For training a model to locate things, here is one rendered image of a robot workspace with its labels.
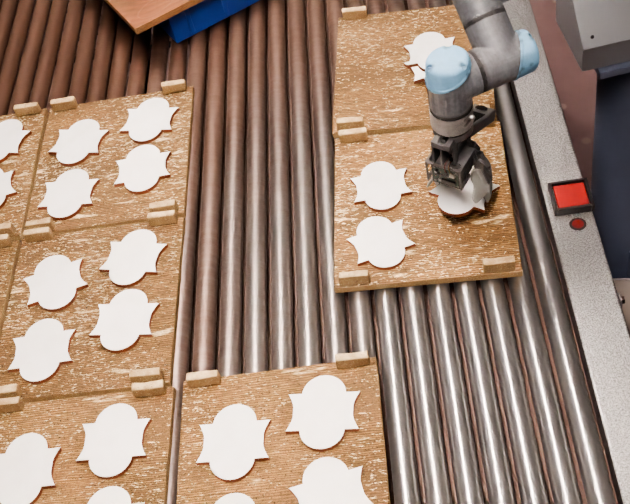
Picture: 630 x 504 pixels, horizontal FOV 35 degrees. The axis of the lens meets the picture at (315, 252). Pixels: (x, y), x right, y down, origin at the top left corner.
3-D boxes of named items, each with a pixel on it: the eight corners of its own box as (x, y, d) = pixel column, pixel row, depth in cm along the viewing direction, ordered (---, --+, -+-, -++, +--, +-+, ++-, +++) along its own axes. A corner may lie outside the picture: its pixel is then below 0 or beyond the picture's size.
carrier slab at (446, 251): (500, 126, 213) (500, 120, 211) (522, 276, 186) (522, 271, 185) (336, 144, 217) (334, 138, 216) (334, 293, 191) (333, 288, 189)
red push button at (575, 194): (583, 186, 198) (583, 181, 197) (589, 208, 194) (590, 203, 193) (552, 190, 199) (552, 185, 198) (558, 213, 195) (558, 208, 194)
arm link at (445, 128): (440, 86, 177) (483, 97, 174) (442, 104, 181) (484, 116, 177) (421, 115, 174) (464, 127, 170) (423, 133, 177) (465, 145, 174)
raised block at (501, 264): (514, 264, 186) (514, 254, 184) (516, 271, 185) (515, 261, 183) (482, 267, 187) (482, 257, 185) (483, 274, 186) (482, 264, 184)
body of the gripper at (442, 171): (425, 182, 186) (420, 137, 177) (446, 149, 190) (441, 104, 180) (463, 194, 183) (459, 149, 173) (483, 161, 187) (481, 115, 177)
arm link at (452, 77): (482, 61, 163) (435, 81, 162) (485, 109, 172) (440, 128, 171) (461, 34, 168) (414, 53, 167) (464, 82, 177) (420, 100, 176)
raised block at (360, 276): (371, 277, 190) (369, 268, 188) (371, 284, 188) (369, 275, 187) (339, 280, 191) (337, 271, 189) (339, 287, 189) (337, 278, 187)
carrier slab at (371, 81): (485, 6, 240) (484, 1, 238) (496, 123, 213) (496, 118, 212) (339, 22, 245) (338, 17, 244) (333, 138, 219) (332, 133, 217)
